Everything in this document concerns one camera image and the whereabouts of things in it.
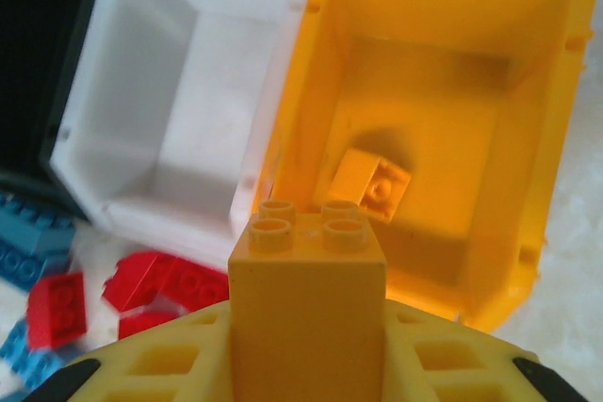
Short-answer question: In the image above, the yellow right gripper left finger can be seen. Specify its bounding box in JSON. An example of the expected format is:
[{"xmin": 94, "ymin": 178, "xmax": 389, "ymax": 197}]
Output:
[{"xmin": 16, "ymin": 300, "xmax": 236, "ymax": 402}]

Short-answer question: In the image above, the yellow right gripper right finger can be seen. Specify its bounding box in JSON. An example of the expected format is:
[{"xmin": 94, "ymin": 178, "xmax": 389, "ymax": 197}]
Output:
[{"xmin": 383, "ymin": 297, "xmax": 579, "ymax": 402}]

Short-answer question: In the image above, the yellow square lego brick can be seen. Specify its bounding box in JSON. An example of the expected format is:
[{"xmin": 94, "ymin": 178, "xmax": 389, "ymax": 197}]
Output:
[{"xmin": 227, "ymin": 199, "xmax": 388, "ymax": 402}]

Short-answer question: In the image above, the yellow plastic bin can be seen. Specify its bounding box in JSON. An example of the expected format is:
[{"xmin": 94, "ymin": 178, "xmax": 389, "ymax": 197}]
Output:
[{"xmin": 249, "ymin": 0, "xmax": 595, "ymax": 332}]

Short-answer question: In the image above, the white plastic bin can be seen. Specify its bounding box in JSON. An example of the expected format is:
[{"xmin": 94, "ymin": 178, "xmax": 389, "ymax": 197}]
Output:
[{"xmin": 49, "ymin": 0, "xmax": 321, "ymax": 276}]

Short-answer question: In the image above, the black plastic bin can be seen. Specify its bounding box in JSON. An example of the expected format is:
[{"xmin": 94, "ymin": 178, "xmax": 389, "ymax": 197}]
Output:
[{"xmin": 0, "ymin": 0, "xmax": 109, "ymax": 224}]

